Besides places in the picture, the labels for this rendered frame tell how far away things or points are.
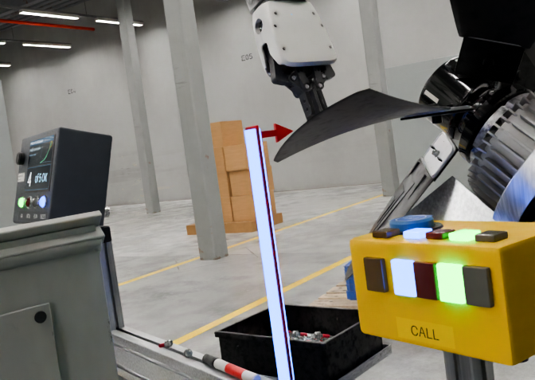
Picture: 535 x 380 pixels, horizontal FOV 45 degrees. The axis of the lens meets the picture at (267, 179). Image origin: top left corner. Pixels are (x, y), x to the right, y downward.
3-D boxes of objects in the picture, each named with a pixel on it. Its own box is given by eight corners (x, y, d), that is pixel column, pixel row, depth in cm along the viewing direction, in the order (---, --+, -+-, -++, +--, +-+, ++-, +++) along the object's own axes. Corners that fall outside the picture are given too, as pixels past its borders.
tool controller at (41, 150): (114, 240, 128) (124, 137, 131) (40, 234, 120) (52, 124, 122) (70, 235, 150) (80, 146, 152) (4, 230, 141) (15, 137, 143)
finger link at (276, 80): (259, 66, 85) (292, 90, 86) (275, 26, 89) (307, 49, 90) (254, 71, 86) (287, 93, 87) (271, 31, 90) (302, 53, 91)
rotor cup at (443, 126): (505, 159, 110) (452, 118, 118) (550, 86, 102) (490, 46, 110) (452, 171, 102) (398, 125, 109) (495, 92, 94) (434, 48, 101)
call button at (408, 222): (444, 231, 59) (442, 213, 59) (415, 240, 56) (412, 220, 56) (411, 230, 62) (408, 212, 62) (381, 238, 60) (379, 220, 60)
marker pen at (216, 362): (260, 373, 84) (209, 352, 95) (251, 376, 83) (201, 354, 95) (262, 384, 84) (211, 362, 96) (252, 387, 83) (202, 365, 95)
